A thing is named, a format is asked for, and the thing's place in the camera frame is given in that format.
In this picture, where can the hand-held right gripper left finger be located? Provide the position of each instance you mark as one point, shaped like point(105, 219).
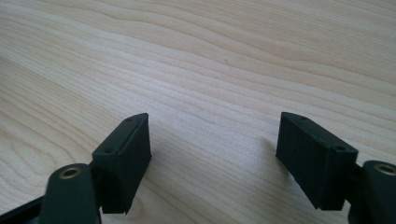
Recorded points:
point(126, 161)

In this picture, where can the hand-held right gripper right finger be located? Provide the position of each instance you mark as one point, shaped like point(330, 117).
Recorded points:
point(314, 161)

